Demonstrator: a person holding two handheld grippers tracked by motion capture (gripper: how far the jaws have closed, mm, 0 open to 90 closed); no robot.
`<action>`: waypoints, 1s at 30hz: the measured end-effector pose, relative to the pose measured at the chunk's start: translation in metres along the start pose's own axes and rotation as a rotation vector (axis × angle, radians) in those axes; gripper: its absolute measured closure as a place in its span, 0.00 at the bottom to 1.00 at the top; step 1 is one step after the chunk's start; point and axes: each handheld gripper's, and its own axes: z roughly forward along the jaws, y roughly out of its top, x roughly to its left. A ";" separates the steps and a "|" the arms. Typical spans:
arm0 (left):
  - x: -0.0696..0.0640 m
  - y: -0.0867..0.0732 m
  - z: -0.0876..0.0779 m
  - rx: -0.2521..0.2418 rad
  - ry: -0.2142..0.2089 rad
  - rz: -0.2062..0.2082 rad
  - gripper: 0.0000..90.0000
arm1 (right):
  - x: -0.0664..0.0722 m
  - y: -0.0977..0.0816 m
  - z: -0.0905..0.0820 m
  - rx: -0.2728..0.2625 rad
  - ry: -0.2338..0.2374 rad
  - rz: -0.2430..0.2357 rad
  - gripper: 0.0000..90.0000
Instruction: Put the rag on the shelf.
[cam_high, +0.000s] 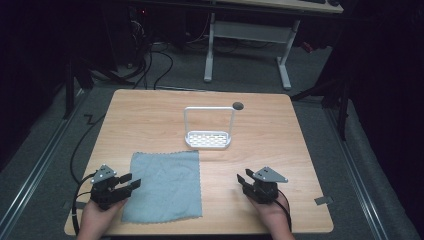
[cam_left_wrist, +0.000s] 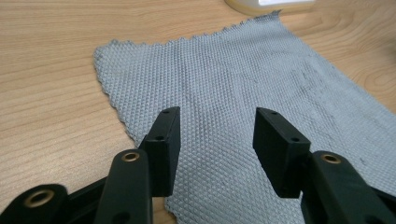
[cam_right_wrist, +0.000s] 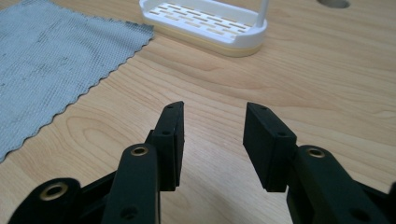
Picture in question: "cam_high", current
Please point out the person's right hand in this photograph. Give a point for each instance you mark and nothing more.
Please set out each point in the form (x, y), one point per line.
(275, 215)

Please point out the person's left hand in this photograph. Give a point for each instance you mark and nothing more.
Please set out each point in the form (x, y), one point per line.
(95, 218)

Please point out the black metal stand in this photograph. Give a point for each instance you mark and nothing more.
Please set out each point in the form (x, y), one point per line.
(343, 106)
(70, 86)

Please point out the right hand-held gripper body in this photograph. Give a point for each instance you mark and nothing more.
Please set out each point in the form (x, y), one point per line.
(263, 190)

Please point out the desk with white legs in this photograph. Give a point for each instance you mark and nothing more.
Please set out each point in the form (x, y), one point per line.
(250, 31)

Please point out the grey tape piece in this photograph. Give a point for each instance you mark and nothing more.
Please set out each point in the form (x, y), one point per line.
(323, 200)
(80, 204)

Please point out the grey-blue cloth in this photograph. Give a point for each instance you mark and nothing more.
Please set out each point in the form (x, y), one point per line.
(166, 186)

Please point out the black table grommet hole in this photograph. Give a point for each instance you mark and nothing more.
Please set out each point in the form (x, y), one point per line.
(238, 106)

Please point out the small red object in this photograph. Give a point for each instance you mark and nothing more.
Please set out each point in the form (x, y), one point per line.
(307, 47)

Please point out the metal floor rail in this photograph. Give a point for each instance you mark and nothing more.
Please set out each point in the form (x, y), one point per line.
(356, 173)
(36, 166)

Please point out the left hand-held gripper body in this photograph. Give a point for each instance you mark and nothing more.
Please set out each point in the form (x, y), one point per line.
(104, 193)

